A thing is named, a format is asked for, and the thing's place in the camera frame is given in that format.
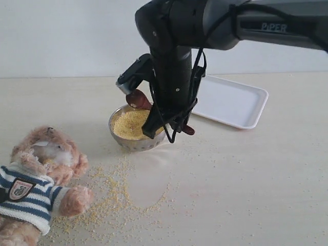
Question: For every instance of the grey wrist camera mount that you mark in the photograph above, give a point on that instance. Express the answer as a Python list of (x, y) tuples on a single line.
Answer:
[(140, 70)]

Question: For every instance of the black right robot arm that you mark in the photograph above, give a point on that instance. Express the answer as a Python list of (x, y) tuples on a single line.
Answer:
[(172, 29)]

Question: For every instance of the steel bowl of millet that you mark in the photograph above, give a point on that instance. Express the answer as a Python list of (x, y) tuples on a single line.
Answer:
[(125, 125)]

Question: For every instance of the plush bear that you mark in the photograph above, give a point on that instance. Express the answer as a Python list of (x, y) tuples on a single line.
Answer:
[(34, 185)]

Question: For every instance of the dark red wooden spoon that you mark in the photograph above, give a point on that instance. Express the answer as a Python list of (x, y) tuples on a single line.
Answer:
[(138, 100)]

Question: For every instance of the white rectangular tray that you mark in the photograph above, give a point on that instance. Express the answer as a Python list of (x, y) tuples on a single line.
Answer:
[(230, 103)]

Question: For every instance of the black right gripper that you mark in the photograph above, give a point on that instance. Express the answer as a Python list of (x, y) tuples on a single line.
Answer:
[(173, 70)]

